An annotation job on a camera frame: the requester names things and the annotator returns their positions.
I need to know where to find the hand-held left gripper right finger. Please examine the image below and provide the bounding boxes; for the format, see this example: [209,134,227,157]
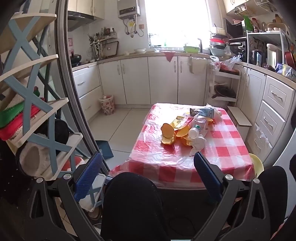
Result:
[193,152,272,241]

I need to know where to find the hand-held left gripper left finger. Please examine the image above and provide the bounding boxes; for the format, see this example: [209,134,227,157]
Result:
[23,152,104,241]

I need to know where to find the white tissue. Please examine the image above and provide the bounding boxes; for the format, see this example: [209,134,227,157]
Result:
[190,136,207,157]

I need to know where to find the white bottle with green cap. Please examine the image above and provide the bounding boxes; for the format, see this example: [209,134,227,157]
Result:
[188,124,204,140]

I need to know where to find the yellow snack wrapper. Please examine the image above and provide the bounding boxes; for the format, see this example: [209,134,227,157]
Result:
[170,115,189,129]

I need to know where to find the blue grey drink carton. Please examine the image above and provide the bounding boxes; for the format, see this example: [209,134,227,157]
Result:
[190,108,214,118]

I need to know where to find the red and white slipper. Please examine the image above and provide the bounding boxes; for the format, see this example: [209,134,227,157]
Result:
[61,156,86,172]

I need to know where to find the blue dustpan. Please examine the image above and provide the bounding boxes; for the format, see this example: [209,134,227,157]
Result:
[95,140,114,160]

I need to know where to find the red checkered plastic tablecloth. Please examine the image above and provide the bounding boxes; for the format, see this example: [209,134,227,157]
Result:
[109,103,255,189]

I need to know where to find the person's left leg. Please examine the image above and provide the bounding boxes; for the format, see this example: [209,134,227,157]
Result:
[100,171,171,241]

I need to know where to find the person's leg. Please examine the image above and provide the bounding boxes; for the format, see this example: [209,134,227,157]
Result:
[100,171,171,241]
[256,166,290,235]

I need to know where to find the yellow plastic stool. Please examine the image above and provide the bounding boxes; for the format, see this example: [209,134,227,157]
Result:
[248,153,265,178]

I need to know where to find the black slipper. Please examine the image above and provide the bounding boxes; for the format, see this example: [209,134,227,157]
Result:
[38,119,70,151]

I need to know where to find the white fluffy slipper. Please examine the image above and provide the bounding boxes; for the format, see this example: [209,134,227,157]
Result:
[16,141,67,178]

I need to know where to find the white step stool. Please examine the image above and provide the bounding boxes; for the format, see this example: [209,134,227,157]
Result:
[227,106,253,140]

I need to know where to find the person's right leg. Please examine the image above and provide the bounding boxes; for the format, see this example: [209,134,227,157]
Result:
[256,166,290,235]

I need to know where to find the clear plastic film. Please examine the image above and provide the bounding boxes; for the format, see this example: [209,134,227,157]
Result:
[254,125,274,149]

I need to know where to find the floral waste basket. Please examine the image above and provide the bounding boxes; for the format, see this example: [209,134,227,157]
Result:
[99,94,115,116]

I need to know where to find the dark wok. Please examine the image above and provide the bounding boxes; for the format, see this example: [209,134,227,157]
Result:
[213,85,237,99]

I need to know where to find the white wide-drawer base cabinet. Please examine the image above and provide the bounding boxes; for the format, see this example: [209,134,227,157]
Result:
[72,62,103,121]

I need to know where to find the white trolley shelf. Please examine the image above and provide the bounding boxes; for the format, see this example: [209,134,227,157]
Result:
[206,58,241,109]

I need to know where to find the white and blue shoe rack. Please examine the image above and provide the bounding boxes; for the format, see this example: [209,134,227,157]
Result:
[0,13,107,212]

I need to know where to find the green slipper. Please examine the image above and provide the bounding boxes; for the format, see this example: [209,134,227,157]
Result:
[0,101,26,128]

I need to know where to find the white panelled drawer cabinets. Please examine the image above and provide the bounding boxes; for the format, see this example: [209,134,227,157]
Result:
[240,62,296,164]

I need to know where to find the white double-door base cabinets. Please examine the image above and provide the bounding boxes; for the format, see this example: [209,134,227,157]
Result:
[97,53,208,106]

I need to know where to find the clear plastic bag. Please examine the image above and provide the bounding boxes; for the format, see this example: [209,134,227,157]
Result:
[209,55,242,70]

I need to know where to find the black wok on stove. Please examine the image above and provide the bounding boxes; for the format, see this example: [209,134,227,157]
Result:
[70,52,83,66]

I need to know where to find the pink cloth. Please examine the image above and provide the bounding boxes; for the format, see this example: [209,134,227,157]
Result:
[163,51,178,63]

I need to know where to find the stack of basins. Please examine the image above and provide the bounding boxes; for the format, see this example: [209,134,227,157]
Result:
[209,37,227,57]

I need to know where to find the dark kettle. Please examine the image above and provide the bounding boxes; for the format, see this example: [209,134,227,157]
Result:
[251,49,263,65]

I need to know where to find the blue packet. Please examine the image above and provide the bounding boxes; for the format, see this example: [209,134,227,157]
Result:
[275,62,296,78]

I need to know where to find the black toaster oven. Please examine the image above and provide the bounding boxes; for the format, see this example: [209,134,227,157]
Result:
[229,38,248,62]

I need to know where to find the red pan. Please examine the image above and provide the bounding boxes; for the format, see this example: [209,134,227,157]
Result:
[284,51,296,70]

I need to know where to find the black microwave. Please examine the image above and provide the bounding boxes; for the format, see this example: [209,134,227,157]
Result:
[225,19,247,39]

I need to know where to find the white counter shelf rack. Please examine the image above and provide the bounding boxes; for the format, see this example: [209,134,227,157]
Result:
[246,29,292,68]

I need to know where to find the range hood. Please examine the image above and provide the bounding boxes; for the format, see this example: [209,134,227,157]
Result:
[67,10,97,32]

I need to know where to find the kitchen window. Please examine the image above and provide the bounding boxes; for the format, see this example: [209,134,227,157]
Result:
[144,0,212,48]

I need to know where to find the green box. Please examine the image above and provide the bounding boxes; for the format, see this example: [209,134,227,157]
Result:
[243,15,254,33]

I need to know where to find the silver water heater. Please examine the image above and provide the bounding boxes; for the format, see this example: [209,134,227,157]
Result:
[117,0,141,19]

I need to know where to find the grey sliding door frame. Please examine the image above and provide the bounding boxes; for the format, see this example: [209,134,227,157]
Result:
[56,0,111,176]

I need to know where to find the wall utensil rack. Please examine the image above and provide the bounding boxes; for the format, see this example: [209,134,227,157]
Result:
[88,34,120,60]

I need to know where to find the cream wall cabinets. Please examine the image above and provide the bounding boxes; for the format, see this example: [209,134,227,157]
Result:
[67,0,105,21]

